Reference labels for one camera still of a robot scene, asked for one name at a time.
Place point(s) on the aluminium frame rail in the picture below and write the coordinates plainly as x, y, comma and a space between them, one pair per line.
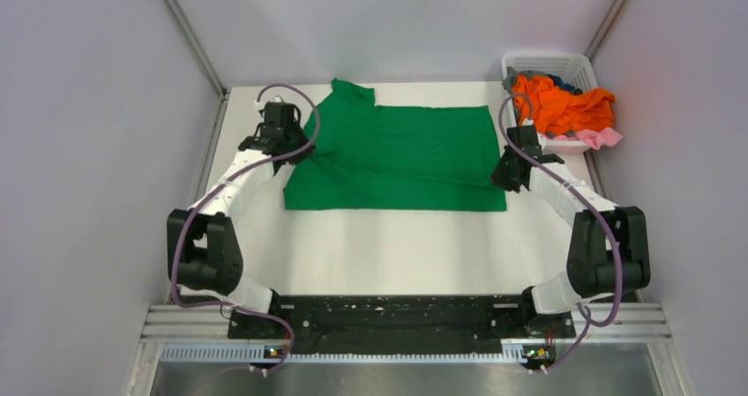
201, 335

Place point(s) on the grey garment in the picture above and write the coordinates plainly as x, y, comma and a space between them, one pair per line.
512, 76

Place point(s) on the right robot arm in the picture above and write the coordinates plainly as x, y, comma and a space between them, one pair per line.
608, 253

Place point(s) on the white plastic laundry basket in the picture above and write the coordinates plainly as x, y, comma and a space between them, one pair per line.
572, 68

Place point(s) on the blue garment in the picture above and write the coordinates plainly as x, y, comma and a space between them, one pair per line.
569, 88

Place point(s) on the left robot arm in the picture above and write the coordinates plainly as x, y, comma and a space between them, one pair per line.
205, 261

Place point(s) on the orange t-shirt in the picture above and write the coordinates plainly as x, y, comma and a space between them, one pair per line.
557, 111

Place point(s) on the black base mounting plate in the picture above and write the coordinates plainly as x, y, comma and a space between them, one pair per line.
400, 324

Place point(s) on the pink garment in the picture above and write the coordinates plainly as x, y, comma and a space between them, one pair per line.
594, 139

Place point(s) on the green t-shirt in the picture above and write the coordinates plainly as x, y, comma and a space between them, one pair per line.
379, 157

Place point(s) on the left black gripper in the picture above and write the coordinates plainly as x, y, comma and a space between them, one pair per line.
298, 157

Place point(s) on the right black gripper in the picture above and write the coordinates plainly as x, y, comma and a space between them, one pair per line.
499, 178

